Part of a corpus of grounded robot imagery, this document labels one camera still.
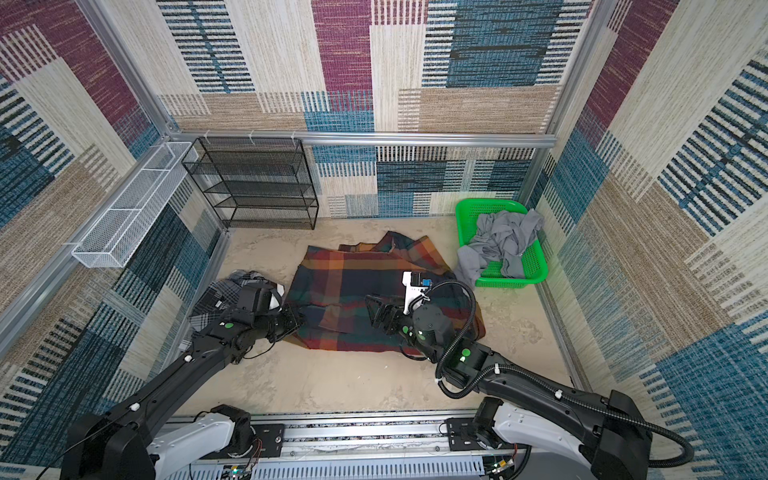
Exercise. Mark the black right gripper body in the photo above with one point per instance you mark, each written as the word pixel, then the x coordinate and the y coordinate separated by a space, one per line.
pixel 399 323

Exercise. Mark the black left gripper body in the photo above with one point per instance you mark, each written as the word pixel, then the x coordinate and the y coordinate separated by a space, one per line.
pixel 282 322

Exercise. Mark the multicolour plaid long sleeve shirt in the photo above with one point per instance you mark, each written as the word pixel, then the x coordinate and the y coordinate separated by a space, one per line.
pixel 330 286

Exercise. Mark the grey plaid long sleeve shirt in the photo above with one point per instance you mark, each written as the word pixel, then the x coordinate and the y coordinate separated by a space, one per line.
pixel 224 292

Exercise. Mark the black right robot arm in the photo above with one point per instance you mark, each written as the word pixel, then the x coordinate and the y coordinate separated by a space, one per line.
pixel 606 433

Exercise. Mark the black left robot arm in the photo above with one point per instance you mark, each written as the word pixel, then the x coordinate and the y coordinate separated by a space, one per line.
pixel 114 444

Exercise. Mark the green plastic basket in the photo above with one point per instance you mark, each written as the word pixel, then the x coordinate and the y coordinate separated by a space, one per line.
pixel 466 213

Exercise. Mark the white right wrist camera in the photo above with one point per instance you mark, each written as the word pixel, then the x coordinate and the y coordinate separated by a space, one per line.
pixel 415 283

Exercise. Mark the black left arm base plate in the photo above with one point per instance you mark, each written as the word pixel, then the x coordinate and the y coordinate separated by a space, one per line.
pixel 265 441

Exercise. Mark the aluminium mounting rail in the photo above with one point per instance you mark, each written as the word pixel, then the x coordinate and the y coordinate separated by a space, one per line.
pixel 386 445

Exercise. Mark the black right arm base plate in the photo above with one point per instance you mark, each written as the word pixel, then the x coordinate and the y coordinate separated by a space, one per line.
pixel 467 434

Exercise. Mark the black wire mesh shelf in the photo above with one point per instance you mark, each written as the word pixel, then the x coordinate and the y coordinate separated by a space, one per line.
pixel 255 183

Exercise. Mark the white wire mesh tray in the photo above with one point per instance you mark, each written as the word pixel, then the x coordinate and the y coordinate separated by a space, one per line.
pixel 119 231

